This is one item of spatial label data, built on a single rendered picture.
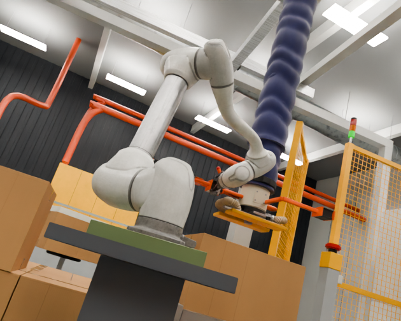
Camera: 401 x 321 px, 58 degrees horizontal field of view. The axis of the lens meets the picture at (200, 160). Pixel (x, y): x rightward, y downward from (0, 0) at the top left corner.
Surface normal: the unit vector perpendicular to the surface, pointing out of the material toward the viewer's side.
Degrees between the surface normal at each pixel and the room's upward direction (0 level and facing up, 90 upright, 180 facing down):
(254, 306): 90
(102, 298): 90
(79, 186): 90
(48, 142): 90
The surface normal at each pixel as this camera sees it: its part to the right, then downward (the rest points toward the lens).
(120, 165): -0.30, -0.60
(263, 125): -0.51, -0.25
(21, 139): 0.39, -0.20
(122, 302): 0.06, -0.31
